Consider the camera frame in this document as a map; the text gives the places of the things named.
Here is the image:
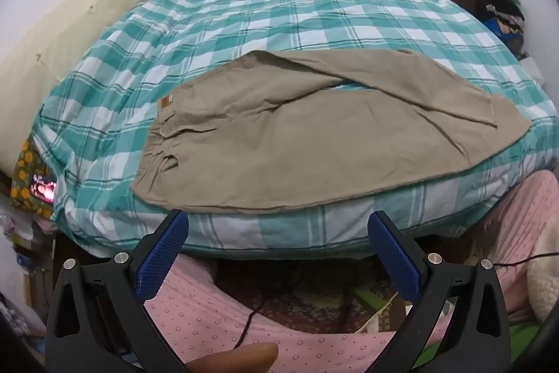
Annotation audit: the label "cream padded headboard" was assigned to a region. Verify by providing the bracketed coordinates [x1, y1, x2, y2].
[0, 0, 162, 181]

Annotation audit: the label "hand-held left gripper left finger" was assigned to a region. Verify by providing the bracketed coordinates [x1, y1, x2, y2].
[45, 208, 193, 373]

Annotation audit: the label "person's leg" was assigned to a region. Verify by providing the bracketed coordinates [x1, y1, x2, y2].
[474, 171, 559, 323]
[143, 255, 452, 373]

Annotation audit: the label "person's left leg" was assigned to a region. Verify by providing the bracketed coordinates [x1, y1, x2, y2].
[143, 255, 452, 373]

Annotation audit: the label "yellow floral pillow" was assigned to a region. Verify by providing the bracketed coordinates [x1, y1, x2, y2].
[9, 137, 57, 222]

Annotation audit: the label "phone with lit screen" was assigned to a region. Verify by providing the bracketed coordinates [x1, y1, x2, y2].
[31, 176, 58, 204]

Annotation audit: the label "pile of dark clothes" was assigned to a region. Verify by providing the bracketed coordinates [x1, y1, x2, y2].
[463, 0, 527, 56]

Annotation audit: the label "black cable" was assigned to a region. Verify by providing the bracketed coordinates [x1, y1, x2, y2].
[491, 251, 559, 270]
[233, 296, 268, 353]

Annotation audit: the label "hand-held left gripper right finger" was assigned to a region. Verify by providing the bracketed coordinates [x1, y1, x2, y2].
[367, 210, 511, 373]

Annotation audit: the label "teal plaid bed sheet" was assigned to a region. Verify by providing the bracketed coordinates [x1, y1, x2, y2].
[39, 0, 559, 260]

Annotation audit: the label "green cardboard box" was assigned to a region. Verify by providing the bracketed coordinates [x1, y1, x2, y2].
[345, 288, 409, 335]

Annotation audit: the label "khaki pants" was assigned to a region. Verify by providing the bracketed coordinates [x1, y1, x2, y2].
[131, 49, 531, 216]

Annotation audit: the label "person's right leg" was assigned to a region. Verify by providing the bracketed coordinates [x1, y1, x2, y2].
[474, 171, 559, 323]

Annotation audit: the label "dark patterned rug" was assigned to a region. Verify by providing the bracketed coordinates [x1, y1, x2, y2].
[214, 255, 396, 334]

